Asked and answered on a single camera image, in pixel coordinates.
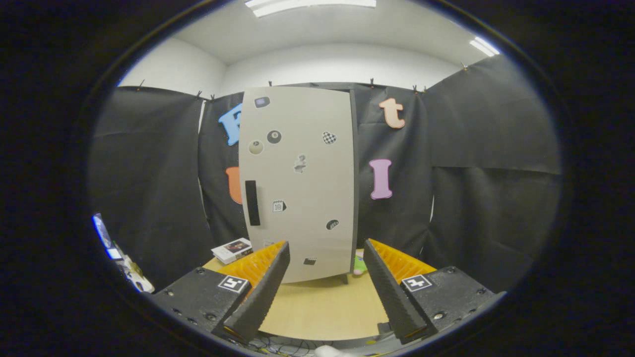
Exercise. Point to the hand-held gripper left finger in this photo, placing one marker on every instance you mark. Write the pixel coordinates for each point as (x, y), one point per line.
(263, 297)

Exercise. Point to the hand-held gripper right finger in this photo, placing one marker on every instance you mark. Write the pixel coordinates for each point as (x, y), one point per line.
(392, 297)

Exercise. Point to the grey shoe cabinet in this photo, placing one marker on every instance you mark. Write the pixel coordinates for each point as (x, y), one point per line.
(356, 173)

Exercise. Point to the small black block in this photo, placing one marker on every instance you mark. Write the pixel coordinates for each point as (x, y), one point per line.
(384, 328)

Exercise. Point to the pink green plush toy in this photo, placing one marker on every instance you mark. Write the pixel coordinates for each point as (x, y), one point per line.
(359, 265)

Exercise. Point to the thin white book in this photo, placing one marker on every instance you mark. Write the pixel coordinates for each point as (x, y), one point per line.
(238, 258)

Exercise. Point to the white picture book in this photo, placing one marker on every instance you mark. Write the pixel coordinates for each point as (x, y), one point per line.
(230, 247)

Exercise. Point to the white rounded object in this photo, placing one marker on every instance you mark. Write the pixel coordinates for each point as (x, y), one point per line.
(331, 352)

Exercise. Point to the black backdrop cloth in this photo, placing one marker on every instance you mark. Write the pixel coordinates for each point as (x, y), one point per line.
(471, 198)

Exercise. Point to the white yellow object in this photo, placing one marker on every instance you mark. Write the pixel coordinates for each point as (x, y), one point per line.
(136, 280)

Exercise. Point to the blue lit screen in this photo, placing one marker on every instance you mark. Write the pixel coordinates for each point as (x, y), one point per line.
(101, 233)

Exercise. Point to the small ceiling light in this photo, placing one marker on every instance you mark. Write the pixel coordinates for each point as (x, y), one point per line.
(484, 46)

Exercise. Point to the long ceiling light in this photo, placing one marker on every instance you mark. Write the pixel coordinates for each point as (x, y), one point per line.
(310, 6)

